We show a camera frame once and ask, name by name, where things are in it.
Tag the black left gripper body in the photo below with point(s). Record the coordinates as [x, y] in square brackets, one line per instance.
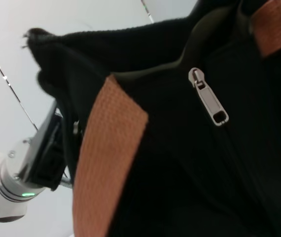
[43, 145]

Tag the silver zipper pull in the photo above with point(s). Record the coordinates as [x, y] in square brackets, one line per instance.
[208, 96]

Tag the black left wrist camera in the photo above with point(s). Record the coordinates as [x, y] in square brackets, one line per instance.
[53, 169]

